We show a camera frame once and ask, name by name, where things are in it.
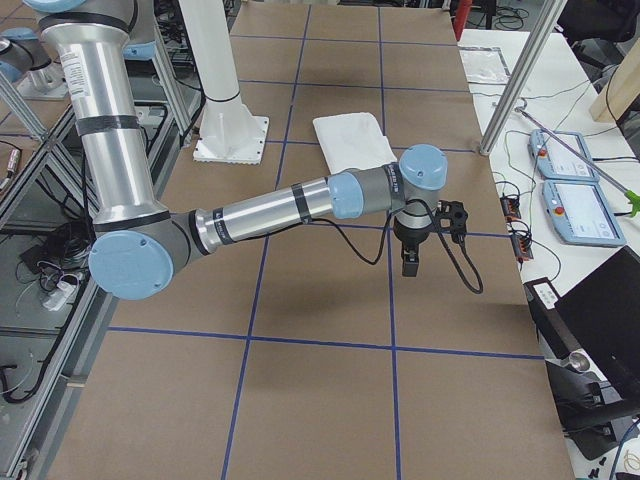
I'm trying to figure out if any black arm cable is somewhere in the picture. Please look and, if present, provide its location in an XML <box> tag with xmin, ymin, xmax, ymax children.
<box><xmin>304</xmin><ymin>197</ymin><xmax>485</xmax><ymax>295</ymax></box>

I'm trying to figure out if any lower blue teach pendant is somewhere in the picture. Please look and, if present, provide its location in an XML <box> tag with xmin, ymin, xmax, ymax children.
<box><xmin>542</xmin><ymin>180</ymin><xmax>626</xmax><ymax>247</ymax></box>

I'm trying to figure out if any reacher grabber stick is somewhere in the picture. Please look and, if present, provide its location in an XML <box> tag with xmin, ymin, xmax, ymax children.
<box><xmin>514</xmin><ymin>106</ymin><xmax>640</xmax><ymax>218</ymax></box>

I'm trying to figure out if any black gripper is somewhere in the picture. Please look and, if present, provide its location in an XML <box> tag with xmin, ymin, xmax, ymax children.
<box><xmin>393</xmin><ymin>210</ymin><xmax>433</xmax><ymax>277</ymax></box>

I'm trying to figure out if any aluminium frame post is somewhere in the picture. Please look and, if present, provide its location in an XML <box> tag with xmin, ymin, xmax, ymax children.
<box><xmin>479</xmin><ymin>0</ymin><xmax>567</xmax><ymax>156</ymax></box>

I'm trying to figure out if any blue teach pendant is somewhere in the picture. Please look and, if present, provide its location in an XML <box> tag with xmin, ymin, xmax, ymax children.
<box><xmin>542</xmin><ymin>180</ymin><xmax>626</xmax><ymax>247</ymax></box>
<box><xmin>528</xmin><ymin>129</ymin><xmax>599</xmax><ymax>183</ymax></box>

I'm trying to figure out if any black laptop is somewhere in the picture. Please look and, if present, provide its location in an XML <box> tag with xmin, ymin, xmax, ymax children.
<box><xmin>524</xmin><ymin>246</ymin><xmax>639</xmax><ymax>398</ymax></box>

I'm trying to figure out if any white camera mast with base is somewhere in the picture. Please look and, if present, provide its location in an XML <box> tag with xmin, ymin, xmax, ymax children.
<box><xmin>179</xmin><ymin>0</ymin><xmax>269</xmax><ymax>165</ymax></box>

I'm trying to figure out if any clear plastic bag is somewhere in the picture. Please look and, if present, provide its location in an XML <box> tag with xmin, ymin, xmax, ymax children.
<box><xmin>459</xmin><ymin>46</ymin><xmax>511</xmax><ymax>86</ymax></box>

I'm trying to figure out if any red cylinder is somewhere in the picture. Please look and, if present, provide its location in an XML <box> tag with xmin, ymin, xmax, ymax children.
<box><xmin>452</xmin><ymin>0</ymin><xmax>473</xmax><ymax>41</ymax></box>

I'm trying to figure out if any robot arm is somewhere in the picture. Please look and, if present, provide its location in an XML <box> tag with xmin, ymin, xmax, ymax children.
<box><xmin>1</xmin><ymin>27</ymin><xmax>52</xmax><ymax>83</ymax></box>
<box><xmin>31</xmin><ymin>1</ymin><xmax>448</xmax><ymax>300</ymax></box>

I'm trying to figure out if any white long-sleeve printed shirt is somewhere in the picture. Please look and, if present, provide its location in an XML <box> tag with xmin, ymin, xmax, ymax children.
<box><xmin>312</xmin><ymin>112</ymin><xmax>397</xmax><ymax>174</ymax></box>

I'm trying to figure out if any orange circuit board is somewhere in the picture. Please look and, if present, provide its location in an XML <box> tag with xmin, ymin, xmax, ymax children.
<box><xmin>500</xmin><ymin>196</ymin><xmax>522</xmax><ymax>222</ymax></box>
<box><xmin>510</xmin><ymin>231</ymin><xmax>534</xmax><ymax>263</ymax></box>

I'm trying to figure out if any upper blue teach pendant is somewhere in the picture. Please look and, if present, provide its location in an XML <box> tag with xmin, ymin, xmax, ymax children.
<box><xmin>528</xmin><ymin>129</ymin><xmax>599</xmax><ymax>183</ymax></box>

